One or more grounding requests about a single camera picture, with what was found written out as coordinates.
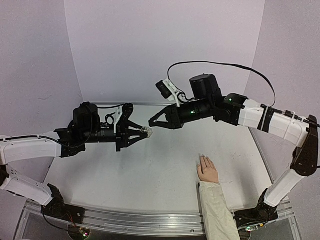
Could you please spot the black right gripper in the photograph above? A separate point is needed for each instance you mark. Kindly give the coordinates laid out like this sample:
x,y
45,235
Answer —
x,y
174,116

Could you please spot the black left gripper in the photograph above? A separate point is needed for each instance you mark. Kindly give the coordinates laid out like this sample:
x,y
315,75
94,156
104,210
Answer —
x,y
127,142

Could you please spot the clear nail polish bottle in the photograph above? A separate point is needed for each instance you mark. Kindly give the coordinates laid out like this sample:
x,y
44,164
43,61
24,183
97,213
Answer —
x,y
147,130

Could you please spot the beige sleeved forearm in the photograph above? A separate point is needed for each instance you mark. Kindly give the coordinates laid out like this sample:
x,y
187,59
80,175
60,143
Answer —
x,y
218,221

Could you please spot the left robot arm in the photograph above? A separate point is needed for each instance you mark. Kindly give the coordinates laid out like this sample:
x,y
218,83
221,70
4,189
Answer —
x,y
27,147

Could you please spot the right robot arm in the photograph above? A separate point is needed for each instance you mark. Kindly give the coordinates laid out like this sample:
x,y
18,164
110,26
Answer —
x,y
285,128

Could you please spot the mannequin hand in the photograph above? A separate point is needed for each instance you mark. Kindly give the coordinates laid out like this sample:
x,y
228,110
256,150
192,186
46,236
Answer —
x,y
207,171

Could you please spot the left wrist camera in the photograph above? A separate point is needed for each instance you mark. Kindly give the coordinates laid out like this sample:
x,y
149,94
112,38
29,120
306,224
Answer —
x,y
122,113

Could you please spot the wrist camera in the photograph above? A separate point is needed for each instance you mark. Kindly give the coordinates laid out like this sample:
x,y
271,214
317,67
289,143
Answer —
x,y
169,91
122,113

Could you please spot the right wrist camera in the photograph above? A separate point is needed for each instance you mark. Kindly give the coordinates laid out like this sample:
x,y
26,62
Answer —
x,y
169,91

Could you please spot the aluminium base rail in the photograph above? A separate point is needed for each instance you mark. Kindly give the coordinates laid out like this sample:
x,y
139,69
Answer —
x,y
107,224

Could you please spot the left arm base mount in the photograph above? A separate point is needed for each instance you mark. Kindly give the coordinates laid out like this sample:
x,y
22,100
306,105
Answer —
x,y
58,209

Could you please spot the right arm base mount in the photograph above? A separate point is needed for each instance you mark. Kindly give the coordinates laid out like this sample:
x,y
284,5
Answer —
x,y
261,214

